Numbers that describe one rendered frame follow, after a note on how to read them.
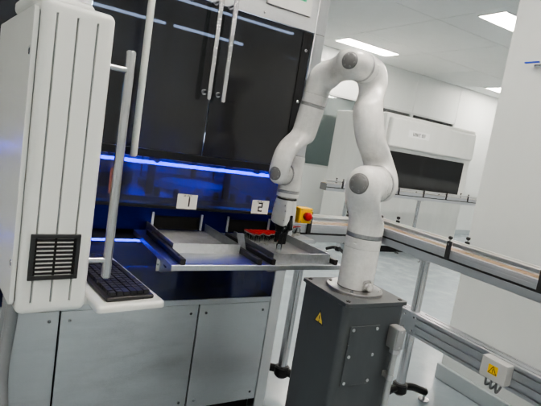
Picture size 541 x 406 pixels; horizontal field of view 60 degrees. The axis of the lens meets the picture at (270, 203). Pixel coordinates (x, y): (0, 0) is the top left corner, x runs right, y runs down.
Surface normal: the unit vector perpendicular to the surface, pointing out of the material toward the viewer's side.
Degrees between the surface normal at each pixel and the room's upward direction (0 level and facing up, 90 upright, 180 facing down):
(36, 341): 90
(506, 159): 90
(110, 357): 90
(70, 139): 90
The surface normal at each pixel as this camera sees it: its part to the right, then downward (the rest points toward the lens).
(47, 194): 0.61, 0.20
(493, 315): -0.85, -0.07
